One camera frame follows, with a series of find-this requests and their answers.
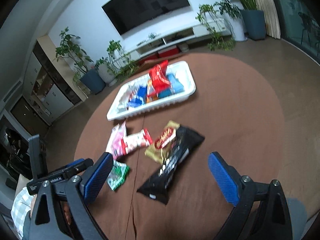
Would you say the white plastic tray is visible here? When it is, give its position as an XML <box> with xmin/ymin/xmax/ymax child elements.
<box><xmin>106</xmin><ymin>61</ymin><xmax>196</xmax><ymax>121</ymax></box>

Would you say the tall plant blue pot left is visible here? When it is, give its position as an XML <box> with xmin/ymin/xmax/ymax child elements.
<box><xmin>55</xmin><ymin>27</ymin><xmax>106</xmax><ymax>95</ymax></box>

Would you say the red storage box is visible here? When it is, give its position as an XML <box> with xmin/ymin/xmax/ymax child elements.
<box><xmin>157</xmin><ymin>45</ymin><xmax>180</xmax><ymax>58</ymax></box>
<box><xmin>138</xmin><ymin>53</ymin><xmax>158</xmax><ymax>65</ymax></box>

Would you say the orange snack packet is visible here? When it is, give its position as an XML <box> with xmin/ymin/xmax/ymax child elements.
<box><xmin>146</xmin><ymin>79</ymin><xmax>158</xmax><ymax>103</ymax></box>

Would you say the black wall television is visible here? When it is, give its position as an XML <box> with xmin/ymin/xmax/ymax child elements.
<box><xmin>102</xmin><ymin>0</ymin><xmax>190</xmax><ymax>35</ymax></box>

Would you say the light blue snack packet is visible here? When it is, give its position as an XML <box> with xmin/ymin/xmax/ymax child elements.
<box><xmin>158</xmin><ymin>73</ymin><xmax>184</xmax><ymax>99</ymax></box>

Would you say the plant in white pot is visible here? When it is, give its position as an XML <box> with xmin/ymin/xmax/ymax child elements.
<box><xmin>95</xmin><ymin>57</ymin><xmax>117</xmax><ymax>87</ymax></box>

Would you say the person's left hand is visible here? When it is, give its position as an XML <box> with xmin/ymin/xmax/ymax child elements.
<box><xmin>29</xmin><ymin>194</ymin><xmax>73</xmax><ymax>227</ymax></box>

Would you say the trailing green floor plant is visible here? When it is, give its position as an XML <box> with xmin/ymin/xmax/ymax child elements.
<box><xmin>106</xmin><ymin>40</ymin><xmax>138</xmax><ymax>81</ymax></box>

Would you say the right white pot plant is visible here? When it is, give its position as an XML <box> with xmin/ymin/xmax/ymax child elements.
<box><xmin>196</xmin><ymin>0</ymin><xmax>247</xmax><ymax>51</ymax></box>

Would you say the gold red pie packet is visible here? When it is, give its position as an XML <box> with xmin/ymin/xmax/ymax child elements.
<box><xmin>145</xmin><ymin>120</ymin><xmax>180</xmax><ymax>164</ymax></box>

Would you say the red storage box right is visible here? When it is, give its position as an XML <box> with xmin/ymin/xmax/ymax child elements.
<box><xmin>157</xmin><ymin>45</ymin><xmax>180</xmax><ymax>58</ymax></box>

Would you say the white tv console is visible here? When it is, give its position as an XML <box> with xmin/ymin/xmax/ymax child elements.
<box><xmin>114</xmin><ymin>17</ymin><xmax>232</xmax><ymax>61</ymax></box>

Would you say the red chip bag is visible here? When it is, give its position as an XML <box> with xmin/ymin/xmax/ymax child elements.
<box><xmin>149</xmin><ymin>60</ymin><xmax>171</xmax><ymax>94</ymax></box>

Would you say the black snack bag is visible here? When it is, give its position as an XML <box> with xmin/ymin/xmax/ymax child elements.
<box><xmin>137</xmin><ymin>126</ymin><xmax>205</xmax><ymax>205</ymax></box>

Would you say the dark blue snack packet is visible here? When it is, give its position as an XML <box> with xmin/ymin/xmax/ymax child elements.
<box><xmin>126</xmin><ymin>86</ymin><xmax>147</xmax><ymax>108</ymax></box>

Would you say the red storage box left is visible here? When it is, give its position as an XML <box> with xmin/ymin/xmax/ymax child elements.
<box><xmin>138</xmin><ymin>53</ymin><xmax>158</xmax><ymax>65</ymax></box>

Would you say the green seaweed snack packet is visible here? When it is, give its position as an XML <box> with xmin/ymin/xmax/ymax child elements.
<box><xmin>106</xmin><ymin>160</ymin><xmax>130</xmax><ymax>191</ymax></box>

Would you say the tall plant blue pot right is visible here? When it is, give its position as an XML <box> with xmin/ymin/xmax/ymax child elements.
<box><xmin>239</xmin><ymin>0</ymin><xmax>266</xmax><ymax>41</ymax></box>

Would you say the white pink snack packet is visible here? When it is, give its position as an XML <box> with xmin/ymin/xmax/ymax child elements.
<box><xmin>121</xmin><ymin>128</ymin><xmax>153</xmax><ymax>155</ymax></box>

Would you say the tall plant blue pot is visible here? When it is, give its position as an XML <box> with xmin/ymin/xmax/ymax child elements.
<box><xmin>239</xmin><ymin>0</ymin><xmax>266</xmax><ymax>41</ymax></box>
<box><xmin>55</xmin><ymin>27</ymin><xmax>106</xmax><ymax>95</ymax></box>

